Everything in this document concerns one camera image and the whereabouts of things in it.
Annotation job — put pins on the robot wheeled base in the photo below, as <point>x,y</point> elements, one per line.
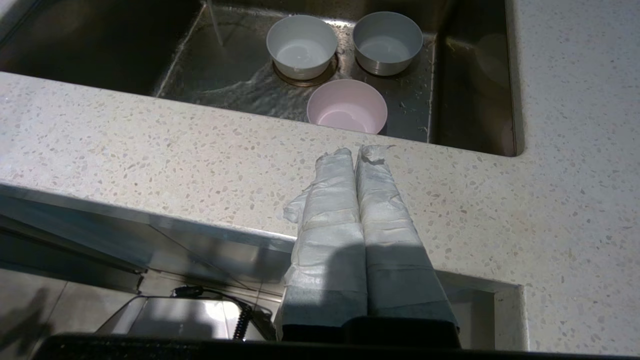
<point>175,315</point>

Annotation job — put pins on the stainless steel sink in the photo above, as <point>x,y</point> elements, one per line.
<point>225,70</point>

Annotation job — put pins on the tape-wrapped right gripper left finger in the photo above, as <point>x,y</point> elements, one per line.
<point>330,250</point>

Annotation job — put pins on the steel bowl with white inside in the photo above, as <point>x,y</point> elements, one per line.
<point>387,45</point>

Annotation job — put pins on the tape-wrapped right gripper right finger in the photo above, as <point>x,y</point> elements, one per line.
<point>395,260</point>

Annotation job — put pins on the round metal drain strainer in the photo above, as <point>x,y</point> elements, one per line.
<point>285,79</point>

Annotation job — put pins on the pink bowl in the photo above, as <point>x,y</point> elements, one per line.
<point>347,107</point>

